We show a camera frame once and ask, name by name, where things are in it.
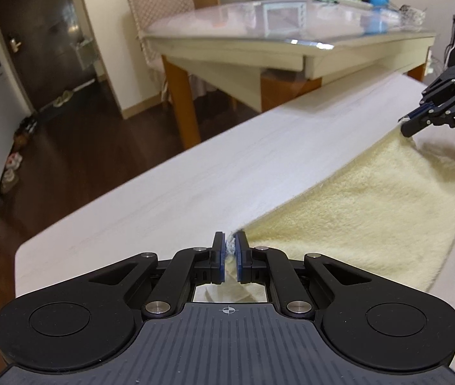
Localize pale yellow towel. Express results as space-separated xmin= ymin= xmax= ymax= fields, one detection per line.
xmin=203 ymin=127 xmax=455 ymax=303

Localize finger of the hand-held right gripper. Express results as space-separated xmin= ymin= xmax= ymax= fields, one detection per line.
xmin=401 ymin=87 xmax=455 ymax=138
xmin=406 ymin=66 xmax=455 ymax=119

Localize dark wooden door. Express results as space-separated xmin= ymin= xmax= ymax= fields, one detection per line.
xmin=0 ymin=0 xmax=107 ymax=112

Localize glass-topped dining table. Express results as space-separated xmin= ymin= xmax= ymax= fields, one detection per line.
xmin=141 ymin=0 xmax=437 ymax=150

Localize chair with patterned cover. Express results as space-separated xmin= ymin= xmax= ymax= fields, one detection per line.
xmin=126 ymin=0 xmax=196 ymax=103

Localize light slippers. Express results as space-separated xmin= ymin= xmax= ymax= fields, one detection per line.
xmin=52 ymin=89 xmax=74 ymax=107

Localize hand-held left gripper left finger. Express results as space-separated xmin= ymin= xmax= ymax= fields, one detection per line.
xmin=87 ymin=231 xmax=227 ymax=320

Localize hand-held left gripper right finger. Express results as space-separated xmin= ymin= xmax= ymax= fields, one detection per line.
xmin=235 ymin=229 xmax=375 ymax=318

